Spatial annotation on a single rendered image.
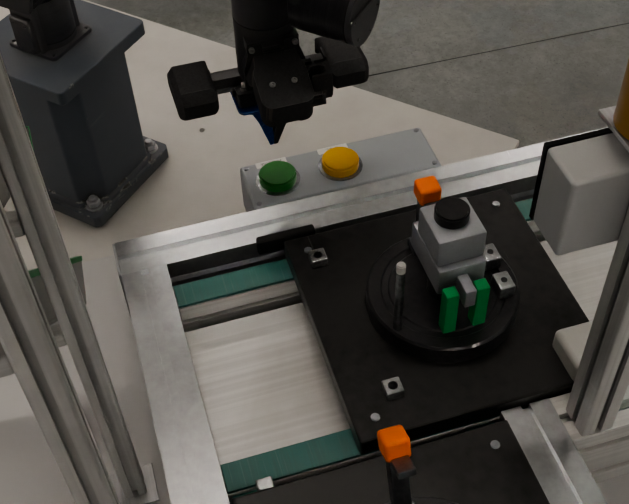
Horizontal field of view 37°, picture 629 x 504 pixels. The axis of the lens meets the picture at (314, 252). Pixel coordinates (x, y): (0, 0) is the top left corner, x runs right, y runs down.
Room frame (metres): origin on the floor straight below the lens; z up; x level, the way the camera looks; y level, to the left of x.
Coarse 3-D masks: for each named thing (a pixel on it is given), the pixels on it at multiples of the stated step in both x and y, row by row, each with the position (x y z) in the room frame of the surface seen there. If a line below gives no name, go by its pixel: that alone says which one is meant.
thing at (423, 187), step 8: (432, 176) 0.61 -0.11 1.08; (416, 184) 0.60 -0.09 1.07; (424, 184) 0.60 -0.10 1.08; (432, 184) 0.60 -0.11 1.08; (416, 192) 0.60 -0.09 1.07; (424, 192) 0.59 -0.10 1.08; (432, 192) 0.59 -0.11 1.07; (440, 192) 0.59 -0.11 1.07; (424, 200) 0.59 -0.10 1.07; (432, 200) 0.59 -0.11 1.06; (416, 216) 0.60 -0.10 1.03
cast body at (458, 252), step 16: (432, 208) 0.56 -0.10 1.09; (448, 208) 0.55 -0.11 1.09; (464, 208) 0.55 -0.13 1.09; (416, 224) 0.57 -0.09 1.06; (432, 224) 0.54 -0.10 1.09; (448, 224) 0.53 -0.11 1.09; (464, 224) 0.54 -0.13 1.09; (480, 224) 0.54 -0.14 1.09; (416, 240) 0.56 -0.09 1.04; (432, 240) 0.53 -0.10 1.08; (448, 240) 0.52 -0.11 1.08; (464, 240) 0.52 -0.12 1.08; (480, 240) 0.53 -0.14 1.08; (432, 256) 0.53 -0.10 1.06; (448, 256) 0.52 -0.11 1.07; (464, 256) 0.52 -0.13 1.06; (480, 256) 0.53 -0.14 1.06; (432, 272) 0.52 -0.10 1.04; (448, 272) 0.51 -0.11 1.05; (464, 272) 0.52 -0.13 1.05; (480, 272) 0.52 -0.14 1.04; (464, 288) 0.50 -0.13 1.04; (464, 304) 0.50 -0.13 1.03
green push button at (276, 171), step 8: (264, 168) 0.74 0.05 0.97; (272, 168) 0.74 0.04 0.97; (280, 168) 0.74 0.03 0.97; (288, 168) 0.74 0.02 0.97; (264, 176) 0.73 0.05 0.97; (272, 176) 0.73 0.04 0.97; (280, 176) 0.72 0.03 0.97; (288, 176) 0.72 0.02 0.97; (296, 176) 0.73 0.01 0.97; (264, 184) 0.72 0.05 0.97; (272, 184) 0.71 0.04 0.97; (280, 184) 0.71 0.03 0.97; (288, 184) 0.71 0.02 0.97
